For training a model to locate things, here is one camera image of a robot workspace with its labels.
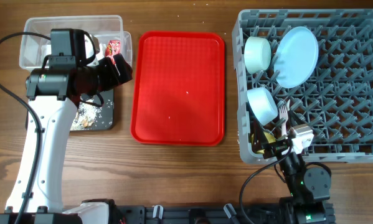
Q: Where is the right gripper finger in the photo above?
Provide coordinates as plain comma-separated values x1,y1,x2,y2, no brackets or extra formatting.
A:
288,110,303,127
252,119,270,154

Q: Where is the yellow plastic cup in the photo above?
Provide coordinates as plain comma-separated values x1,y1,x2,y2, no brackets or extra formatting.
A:
253,131,276,154

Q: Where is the white plastic fork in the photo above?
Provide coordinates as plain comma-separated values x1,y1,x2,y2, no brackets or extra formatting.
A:
279,105,288,136

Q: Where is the red snack wrapper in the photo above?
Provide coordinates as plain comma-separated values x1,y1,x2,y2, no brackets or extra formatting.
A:
105,40,121,65

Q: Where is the white napkin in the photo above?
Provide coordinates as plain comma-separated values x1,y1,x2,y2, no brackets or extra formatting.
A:
40,44,52,62
84,34,100,66

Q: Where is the light blue bowl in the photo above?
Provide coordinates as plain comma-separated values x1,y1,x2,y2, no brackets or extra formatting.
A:
247,87,278,126

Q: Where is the leftover rice and food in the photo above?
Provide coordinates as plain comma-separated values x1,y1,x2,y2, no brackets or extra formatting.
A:
70,100,114,131

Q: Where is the light blue plate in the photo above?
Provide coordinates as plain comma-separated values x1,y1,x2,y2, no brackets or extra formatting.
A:
273,26,319,88

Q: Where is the green bowl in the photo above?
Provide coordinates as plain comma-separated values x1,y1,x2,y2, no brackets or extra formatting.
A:
244,37,271,74

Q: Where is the white plastic spoon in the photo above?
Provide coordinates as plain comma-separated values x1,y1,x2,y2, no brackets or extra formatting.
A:
286,99,291,113

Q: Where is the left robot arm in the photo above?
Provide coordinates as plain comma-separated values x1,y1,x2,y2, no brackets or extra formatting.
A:
0,29,132,224

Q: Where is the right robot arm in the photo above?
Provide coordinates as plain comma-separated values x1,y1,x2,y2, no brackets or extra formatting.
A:
253,111,331,223

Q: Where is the black waste tray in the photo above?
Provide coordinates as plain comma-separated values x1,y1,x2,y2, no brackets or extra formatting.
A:
27,90,114,133

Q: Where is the grey dishwasher rack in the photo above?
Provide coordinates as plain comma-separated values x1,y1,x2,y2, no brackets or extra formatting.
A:
232,9,373,164

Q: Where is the clear plastic waste bin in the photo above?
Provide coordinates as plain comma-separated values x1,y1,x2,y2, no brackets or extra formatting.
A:
19,15,133,72

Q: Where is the red serving tray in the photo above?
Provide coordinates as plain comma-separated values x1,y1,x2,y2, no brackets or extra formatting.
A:
130,30,225,146

